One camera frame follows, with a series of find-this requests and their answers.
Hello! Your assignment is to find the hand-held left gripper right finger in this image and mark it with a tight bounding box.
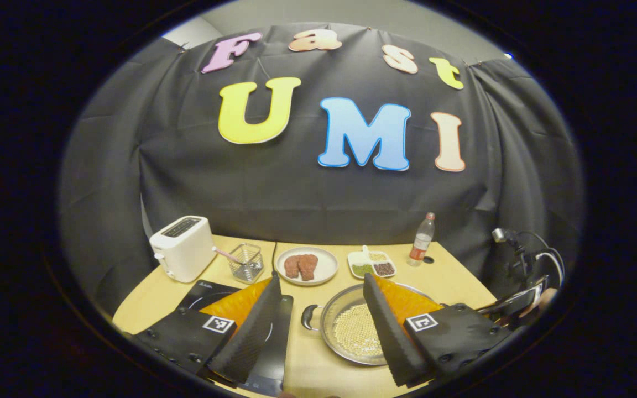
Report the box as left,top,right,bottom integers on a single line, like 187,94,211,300
363,273,513,387

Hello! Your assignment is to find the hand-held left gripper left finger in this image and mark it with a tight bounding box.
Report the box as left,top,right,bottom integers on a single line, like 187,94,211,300
130,272,284,387

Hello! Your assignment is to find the black induction cooktop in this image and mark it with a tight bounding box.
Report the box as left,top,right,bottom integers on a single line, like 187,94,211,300
177,280,294,397

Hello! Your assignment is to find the stainless steel pot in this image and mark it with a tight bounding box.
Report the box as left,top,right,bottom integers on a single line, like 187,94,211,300
301,282,446,366

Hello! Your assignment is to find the pile of yellow soybeans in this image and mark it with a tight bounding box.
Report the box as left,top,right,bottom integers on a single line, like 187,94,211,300
332,303,385,357

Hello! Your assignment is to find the clear square holder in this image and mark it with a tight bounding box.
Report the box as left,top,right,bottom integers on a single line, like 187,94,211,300
228,243,264,284

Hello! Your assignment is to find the white divided dish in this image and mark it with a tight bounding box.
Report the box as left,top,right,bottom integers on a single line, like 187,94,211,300
347,245,397,279

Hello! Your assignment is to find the clear plastic water bottle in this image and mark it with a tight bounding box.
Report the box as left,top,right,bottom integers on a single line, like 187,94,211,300
408,212,436,268

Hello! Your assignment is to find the round white plate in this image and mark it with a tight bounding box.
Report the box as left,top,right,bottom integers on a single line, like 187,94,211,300
276,247,340,286

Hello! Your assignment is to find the white toaster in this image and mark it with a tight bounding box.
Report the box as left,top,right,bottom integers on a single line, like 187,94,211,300
149,216,217,284

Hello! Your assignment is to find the black backdrop cloth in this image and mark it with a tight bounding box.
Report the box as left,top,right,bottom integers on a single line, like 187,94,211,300
59,22,584,316

